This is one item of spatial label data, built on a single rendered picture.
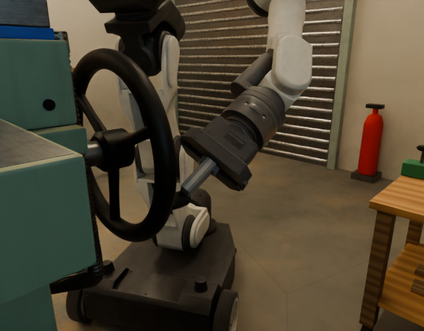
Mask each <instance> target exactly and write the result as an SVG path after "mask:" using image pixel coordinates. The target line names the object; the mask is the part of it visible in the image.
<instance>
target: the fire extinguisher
mask: <svg viewBox="0 0 424 331"><path fill-rule="evenodd" d="M366 108H373V112H372V114H370V115H368V116H367V118H366V120H365V122H364V127H363V133H362V142H361V147H360V156H359V161H358V169H357V170H355V171H353V172H352V173H351V177H350V178H351V179H356V180H359V181H364V182H367V183H373V184H374V183H375V182H376V181H378V180H379V179H380V178H381V175H382V172H380V171H377V163H378V158H379V150H380V146H381V138H382V133H383V118H382V116H380V115H379V114H378V111H379V109H384V108H385V105H384V104H372V103H368V104H366Z"/></svg>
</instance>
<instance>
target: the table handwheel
mask: <svg viewBox="0 0 424 331"><path fill-rule="evenodd" d="M102 69H107V70H110V71H112V72H113V73H115V74H116V75H117V76H119V77H120V78H121V79H122V81H123V82H124V83H125V84H126V86H127V87H128V88H129V90H130V92H131V93H132V95H133V96H134V98H135V100H136V102H137V104H138V107H139V108H140V111H141V113H142V116H143V118H144V121H145V124H146V126H145V127H143V128H141V129H139V130H138V131H136V132H134V133H132V134H129V133H128V132H127V131H126V130H125V129H123V128H119V129H111V130H107V129H106V128H105V126H104V124H103V123H102V122H101V120H100V118H99V117H98V116H97V114H96V113H95V111H94V110H93V107H92V106H91V104H90V103H89V101H88V100H87V97H86V96H85V94H86V91H87V88H88V85H89V82H90V80H91V79H92V77H93V76H94V75H95V74H96V73H97V72H98V71H99V70H102ZM72 76H73V77H74V80H73V82H74V83H75V85H74V87H75V91H74V92H75V93H76V94H77V95H76V96H75V97H76V99H77V102H76V103H77V104H78V106H77V108H78V109H79V112H78V114H79V115H80V116H79V119H80V120H81V121H80V124H81V126H82V127H83V113H84V114H85V115H86V117H87V119H88V120H89V122H90V124H91V125H92V127H93V129H94V131H95V133H94V135H93V136H92V138H91V141H89V142H87V143H88V149H89V151H88V152H87V153H86V155H85V157H86V158H87V160H86V162H87V166H88V171H89V174H88V175H89V179H90V184H91V188H92V190H91V192H92V197H93V201H94V203H93V204H94V205H95V206H94V209H95V213H96V216H97V217H98V219H99V220H100V221H101V223H102V224H103V225H104V226H105V227H106V228H107V229H108V230H109V231H110V232H112V233H113V234H115V235H116V236H117V237H119V238H121V239H123V240H126V241H129V242H144V241H146V240H149V239H151V238H153V237H154V236H155V235H157V233H158V232H159V231H160V230H162V228H163V227H164V225H165V224H166V222H167V220H168V218H169V216H170V213H171V210H172V207H173V203H174V200H175V193H176V187H177V161H176V154H175V145H174V141H173V136H172V132H171V128H170V125H169V120H168V118H167V114H166V112H165V109H164V107H163V104H162V102H161V100H160V97H159V95H158V93H157V91H156V90H155V88H154V86H153V85H152V82H151V81H150V80H149V78H148V76H147V75H146V74H145V73H144V72H143V70H142V69H141V68H140V67H139V66H138V65H137V64H136V63H135V62H134V61H133V60H132V59H131V58H129V57H128V56H127V55H125V54H123V53H121V52H119V51H117V50H114V49H107V48H101V49H95V50H93V51H90V52H89V53H87V54H86V55H85V56H83V57H82V58H81V60H80V61H79V62H78V63H77V65H76V67H75V69H74V71H73V74H72ZM147 139H150V143H151V147H152V154H153V159H154V193H153V198H152V203H151V206H150V210H149V212H148V214H147V216H146V217H145V218H144V220H143V221H141V222H140V223H130V222H128V221H126V220H124V219H122V218H121V217H120V206H119V169H120V168H123V167H128V166H130V165H131V164H132V163H133V161H134V159H135V155H136V147H135V145H136V144H138V143H141V142H142V141H145V140H147ZM93 166H97V168H99V169H100V170H102V171H104V172H108V186H109V197H110V204H109V203H108V202H107V201H106V199H105V197H104V196H103V194H102V192H101V190H100V188H99V186H98V184H97V182H96V179H95V176H94V174H93V171H92V169H91V167H93Z"/></svg>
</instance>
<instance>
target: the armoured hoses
mask: <svg viewBox="0 0 424 331"><path fill-rule="evenodd" d="M54 40H64V41H66V42H67V44H68V51H69V54H70V46H69V41H68V33H67V32H66V31H54ZM72 83H73V89H74V91H75V87H74V85H75V83H74V82H72ZM76 95H77V94H76V93H75V92H74V100H75V110H76V116H77V123H75V124H76V125H80V126H81V124H80V121H81V120H80V119H79V116H80V115H79V114H78V112H79V109H78V108H77V106H78V104H77V103H76V102H77V99H76V97H75V96H76ZM85 155H86V153H84V154H82V156H83V157H84V160H85V171H86V176H87V187H88V193H89V203H90V209H91V220H92V226H93V236H94V243H95V253H96V263H95V264H94V265H92V266H90V267H88V268H87V272H86V273H81V274H77V275H72V276H67V277H64V278H62V279H60V280H57V281H56V282H53V283H51V284H49V285H50V289H51V294H58V293H62V292H63V293H64V292H70V291H74V290H81V289H86V288H92V287H94V286H96V285H98V284H99V283H100V282H101V280H102V277H103V276H104V265H103V258H102V251H101V247H100V240H99V235H98V228H97V224H96V222H97V221H96V217H95V215H96V213H95V209H94V206H95V205H94V204H93V203H94V201H93V197H92V192H91V190H92V188H91V184H90V179H89V175H88V174H89V171H88V166H87V162H86V160H87V158H86V157H85Z"/></svg>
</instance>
